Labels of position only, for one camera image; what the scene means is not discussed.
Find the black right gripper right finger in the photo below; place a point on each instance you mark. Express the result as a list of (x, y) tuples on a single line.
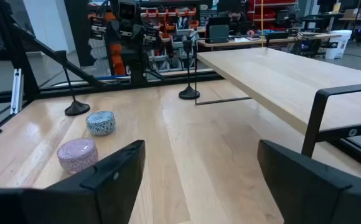
[(317, 199)]

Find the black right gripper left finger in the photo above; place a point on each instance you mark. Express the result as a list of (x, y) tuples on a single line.
[(74, 199)]

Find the pink candle tin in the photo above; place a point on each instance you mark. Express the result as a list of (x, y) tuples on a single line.
[(77, 155)]

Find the blue patterned candle tin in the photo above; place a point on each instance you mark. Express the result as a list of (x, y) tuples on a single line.
[(100, 123)]

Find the black candlestick holder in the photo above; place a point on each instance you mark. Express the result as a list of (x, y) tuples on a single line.
[(76, 108), (189, 93)]

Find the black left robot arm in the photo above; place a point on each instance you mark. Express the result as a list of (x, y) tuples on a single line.
[(137, 65)]

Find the parts rack orange bins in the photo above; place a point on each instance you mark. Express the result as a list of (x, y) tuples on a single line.
[(174, 18)]

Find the black monitor back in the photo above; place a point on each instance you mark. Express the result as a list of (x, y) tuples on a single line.
[(218, 31)]

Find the person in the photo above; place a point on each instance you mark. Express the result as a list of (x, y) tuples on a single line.
[(236, 17)]

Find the wooden shelf black metal legs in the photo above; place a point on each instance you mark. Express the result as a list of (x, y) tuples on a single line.
[(277, 77)]

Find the long wooden background table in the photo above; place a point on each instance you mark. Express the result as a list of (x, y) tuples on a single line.
[(261, 40)]

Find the red tool cabinet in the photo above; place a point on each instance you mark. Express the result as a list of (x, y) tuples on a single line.
[(270, 12)]

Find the white trash bin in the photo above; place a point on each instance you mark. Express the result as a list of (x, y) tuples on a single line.
[(337, 43)]

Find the wooden background desk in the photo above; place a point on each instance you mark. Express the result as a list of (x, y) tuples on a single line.
[(359, 19)]

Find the white metal bracket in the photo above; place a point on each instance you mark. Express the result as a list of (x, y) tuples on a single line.
[(16, 93)]

